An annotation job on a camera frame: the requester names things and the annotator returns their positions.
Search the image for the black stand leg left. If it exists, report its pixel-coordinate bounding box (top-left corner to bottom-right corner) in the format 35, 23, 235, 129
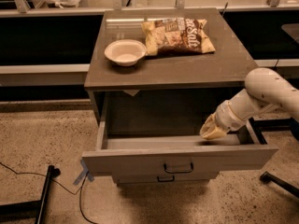
0, 165, 61, 224

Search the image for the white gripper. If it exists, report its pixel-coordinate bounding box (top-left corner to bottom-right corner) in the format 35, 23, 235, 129
200, 100, 246, 140

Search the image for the grey drawer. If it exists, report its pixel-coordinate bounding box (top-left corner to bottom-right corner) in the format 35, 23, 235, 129
112, 172, 219, 185
82, 91, 278, 176

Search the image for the sea salt chip bag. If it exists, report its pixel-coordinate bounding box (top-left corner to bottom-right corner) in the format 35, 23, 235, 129
141, 18, 216, 56

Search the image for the grey bottom drawer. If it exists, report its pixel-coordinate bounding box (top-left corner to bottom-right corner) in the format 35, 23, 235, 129
112, 172, 219, 185

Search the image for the black stand leg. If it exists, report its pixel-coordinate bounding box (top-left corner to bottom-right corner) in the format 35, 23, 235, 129
250, 119, 293, 131
0, 165, 61, 224

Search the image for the grey top drawer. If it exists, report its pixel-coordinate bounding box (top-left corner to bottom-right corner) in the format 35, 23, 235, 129
82, 91, 278, 176

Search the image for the black chair leg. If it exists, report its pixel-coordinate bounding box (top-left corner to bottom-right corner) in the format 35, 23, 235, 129
260, 172, 299, 198

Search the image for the blue tape cross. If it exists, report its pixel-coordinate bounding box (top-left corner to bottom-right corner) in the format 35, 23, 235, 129
73, 160, 94, 185

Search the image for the black floor cable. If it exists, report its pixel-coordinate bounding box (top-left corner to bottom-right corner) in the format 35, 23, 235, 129
0, 161, 92, 224

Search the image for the grey drawer cabinet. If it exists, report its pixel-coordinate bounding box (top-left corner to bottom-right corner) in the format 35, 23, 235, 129
83, 7, 260, 186

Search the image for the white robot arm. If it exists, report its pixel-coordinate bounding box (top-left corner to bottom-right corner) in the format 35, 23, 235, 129
200, 68, 299, 140

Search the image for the black stand leg right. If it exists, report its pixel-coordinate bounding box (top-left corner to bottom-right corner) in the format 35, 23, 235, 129
250, 119, 293, 131

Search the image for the white paper bowl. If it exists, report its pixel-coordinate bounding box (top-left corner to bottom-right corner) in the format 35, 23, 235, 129
104, 39, 146, 66

